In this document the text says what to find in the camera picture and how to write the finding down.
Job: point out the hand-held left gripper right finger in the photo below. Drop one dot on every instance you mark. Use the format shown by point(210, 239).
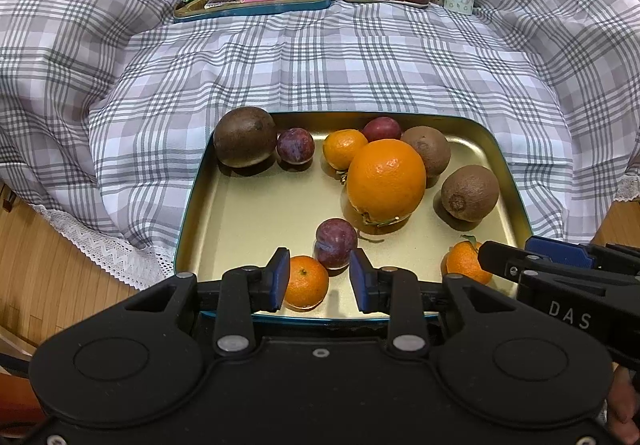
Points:
point(361, 281)

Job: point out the dark brown passion fruit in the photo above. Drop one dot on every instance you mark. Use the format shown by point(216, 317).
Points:
point(245, 137)

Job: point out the person's right hand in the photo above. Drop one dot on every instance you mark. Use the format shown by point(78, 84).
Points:
point(625, 410)

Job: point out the grey plaid blanket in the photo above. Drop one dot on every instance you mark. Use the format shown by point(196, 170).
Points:
point(320, 65)

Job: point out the small mandarin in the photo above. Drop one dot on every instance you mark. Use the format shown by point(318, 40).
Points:
point(306, 282)
point(465, 265)
point(344, 149)

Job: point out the reddish purple plum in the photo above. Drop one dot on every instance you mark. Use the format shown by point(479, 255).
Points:
point(381, 127)

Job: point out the brown kiwi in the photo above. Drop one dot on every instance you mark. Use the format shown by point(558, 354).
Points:
point(427, 147)
point(470, 192)

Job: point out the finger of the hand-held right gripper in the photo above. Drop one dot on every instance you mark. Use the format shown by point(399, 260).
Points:
point(560, 251)
point(505, 262)

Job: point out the gold tin tray teal rim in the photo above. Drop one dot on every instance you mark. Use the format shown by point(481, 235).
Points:
point(260, 215)

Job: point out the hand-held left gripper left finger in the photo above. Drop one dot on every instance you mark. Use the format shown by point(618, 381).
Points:
point(280, 280)

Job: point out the large orange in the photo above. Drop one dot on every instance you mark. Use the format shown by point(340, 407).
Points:
point(386, 180)

